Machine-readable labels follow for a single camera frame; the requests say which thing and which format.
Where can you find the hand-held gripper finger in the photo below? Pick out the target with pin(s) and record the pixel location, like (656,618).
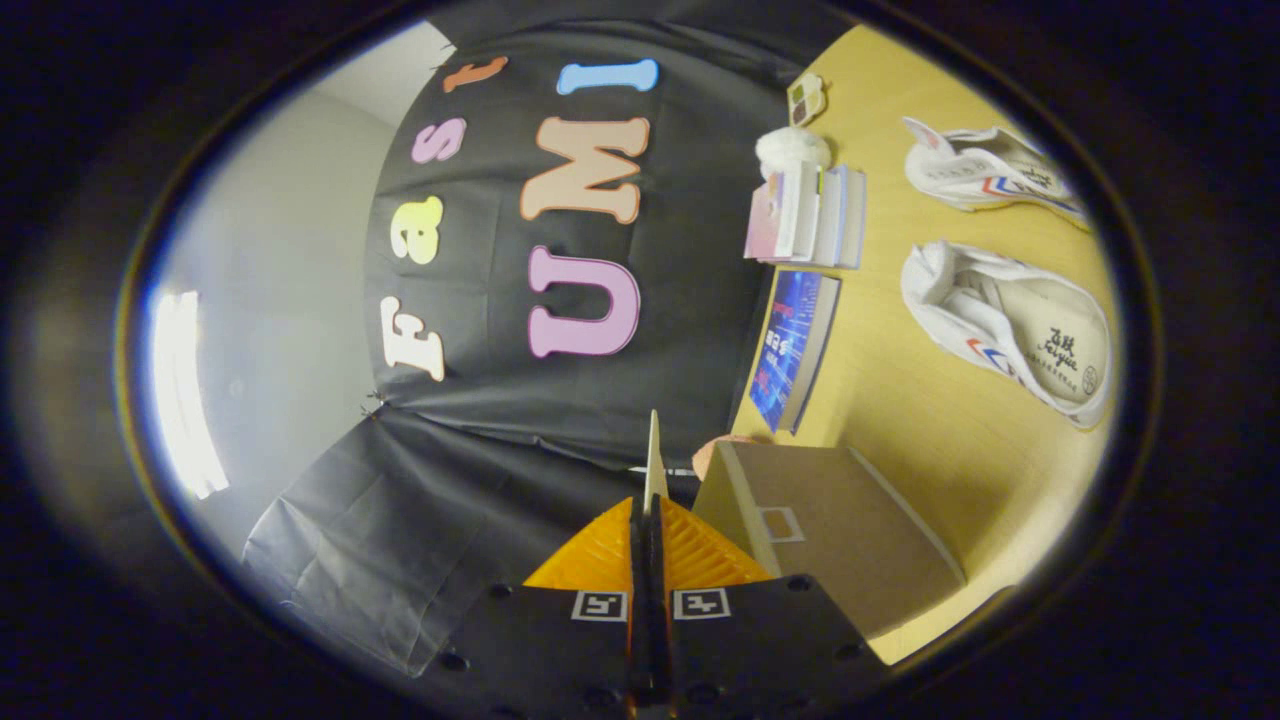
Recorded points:
(659,600)
(638,600)

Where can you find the brown cardboard storage box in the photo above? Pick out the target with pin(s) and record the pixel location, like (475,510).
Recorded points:
(840,540)

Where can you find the white shoe with red-blue stripes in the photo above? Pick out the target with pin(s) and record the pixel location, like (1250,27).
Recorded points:
(985,170)
(1010,335)

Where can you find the small pink object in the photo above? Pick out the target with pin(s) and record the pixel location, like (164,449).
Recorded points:
(710,455)

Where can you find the blue cover book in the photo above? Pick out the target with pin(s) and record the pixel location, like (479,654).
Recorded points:
(790,345)

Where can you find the black backdrop cloth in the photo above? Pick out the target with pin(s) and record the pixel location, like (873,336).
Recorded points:
(500,330)

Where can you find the pink cover book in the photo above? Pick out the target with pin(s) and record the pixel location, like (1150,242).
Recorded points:
(764,220)

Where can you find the white cover book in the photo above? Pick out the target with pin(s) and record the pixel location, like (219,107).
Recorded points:
(798,212)

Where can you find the white fluffy plush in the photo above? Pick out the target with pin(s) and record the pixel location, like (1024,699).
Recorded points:
(792,150)

